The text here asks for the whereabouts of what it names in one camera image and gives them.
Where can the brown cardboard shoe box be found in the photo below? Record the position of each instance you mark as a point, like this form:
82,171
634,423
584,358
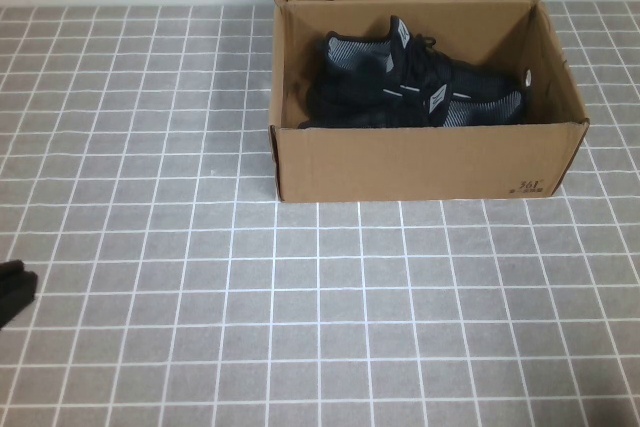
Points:
400,167

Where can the black mesh sneaker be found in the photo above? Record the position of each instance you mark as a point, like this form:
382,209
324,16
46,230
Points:
475,114
360,67

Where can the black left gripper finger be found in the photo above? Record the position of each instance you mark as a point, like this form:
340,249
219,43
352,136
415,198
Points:
11,268
15,292

